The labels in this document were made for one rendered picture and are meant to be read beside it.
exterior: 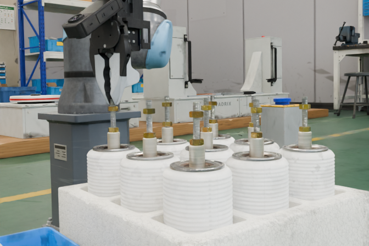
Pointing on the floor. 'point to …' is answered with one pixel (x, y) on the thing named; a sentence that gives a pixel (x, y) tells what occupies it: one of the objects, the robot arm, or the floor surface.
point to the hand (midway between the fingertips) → (110, 97)
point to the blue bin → (37, 238)
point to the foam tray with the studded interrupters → (70, 196)
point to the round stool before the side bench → (355, 93)
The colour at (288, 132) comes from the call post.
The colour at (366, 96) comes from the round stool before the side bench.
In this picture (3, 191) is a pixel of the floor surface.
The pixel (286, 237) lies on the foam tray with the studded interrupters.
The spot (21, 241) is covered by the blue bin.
